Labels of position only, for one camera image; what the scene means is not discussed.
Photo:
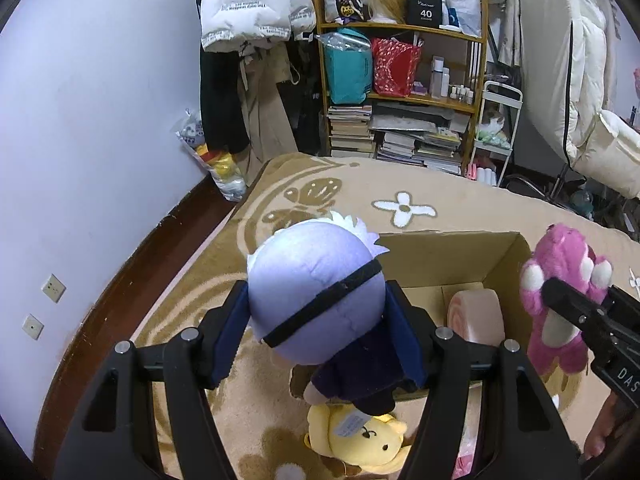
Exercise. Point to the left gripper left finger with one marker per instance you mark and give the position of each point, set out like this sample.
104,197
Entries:
113,434

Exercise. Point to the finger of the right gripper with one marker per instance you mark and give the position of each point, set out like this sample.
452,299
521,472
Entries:
575,307

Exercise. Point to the pink strawberry bear plush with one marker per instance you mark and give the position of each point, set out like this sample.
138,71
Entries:
563,253

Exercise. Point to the pink swirl roll cushion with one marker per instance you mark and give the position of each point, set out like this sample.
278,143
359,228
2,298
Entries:
476,316

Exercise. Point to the person's right hand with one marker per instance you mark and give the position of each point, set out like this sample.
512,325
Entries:
611,422

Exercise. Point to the pink plastic wrapped pack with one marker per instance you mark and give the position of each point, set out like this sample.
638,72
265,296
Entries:
470,431

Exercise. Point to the open cardboard box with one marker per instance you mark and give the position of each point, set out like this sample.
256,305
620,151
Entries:
430,267

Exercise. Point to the yellow bear plush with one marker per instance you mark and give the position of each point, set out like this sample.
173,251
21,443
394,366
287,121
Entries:
374,444

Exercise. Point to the beige butterfly patterned blanket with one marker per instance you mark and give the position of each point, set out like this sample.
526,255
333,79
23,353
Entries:
261,424

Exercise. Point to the white trolley cart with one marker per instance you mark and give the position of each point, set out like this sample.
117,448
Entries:
494,133

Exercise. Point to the pile of magazines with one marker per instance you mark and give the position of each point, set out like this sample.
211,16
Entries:
417,135

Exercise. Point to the white cosmetic bottles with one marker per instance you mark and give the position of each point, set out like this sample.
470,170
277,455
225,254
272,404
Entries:
441,86

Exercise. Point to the wooden bookshelf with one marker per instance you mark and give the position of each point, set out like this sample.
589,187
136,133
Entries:
466,56

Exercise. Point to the cream padded chair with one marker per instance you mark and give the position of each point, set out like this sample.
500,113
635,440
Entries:
567,69

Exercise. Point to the stack of books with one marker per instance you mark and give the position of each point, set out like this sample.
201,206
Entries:
349,131

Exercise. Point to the plastic bag of toys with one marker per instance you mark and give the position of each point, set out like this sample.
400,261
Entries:
218,164

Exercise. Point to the red gift bag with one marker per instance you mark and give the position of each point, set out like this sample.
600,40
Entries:
394,66

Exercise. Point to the black box with 40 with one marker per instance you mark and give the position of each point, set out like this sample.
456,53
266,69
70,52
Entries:
425,13

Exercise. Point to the teal shopping bag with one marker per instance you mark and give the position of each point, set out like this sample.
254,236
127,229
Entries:
349,66

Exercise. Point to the beige trench coat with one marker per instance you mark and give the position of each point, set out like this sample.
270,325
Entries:
268,129

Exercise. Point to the white puffer jacket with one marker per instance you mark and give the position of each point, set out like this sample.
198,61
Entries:
243,26

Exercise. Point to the white wall socket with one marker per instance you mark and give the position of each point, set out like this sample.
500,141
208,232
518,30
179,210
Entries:
32,327
53,288

